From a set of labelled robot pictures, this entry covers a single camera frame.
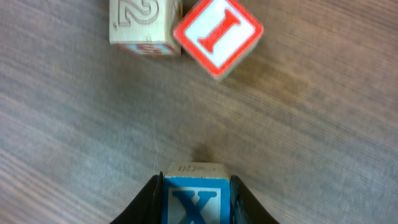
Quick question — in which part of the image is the white number wooden block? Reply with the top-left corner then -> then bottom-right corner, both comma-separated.
109,0 -> 183,55

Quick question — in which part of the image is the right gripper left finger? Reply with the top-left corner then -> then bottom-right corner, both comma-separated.
111,172 -> 164,224

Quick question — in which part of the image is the blue X wooden block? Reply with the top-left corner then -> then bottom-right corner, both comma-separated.
161,162 -> 231,224

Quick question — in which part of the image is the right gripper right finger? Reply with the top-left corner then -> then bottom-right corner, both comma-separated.
230,175 -> 279,224

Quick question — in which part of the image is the red I wooden block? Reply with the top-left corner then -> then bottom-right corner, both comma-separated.
173,0 -> 264,80

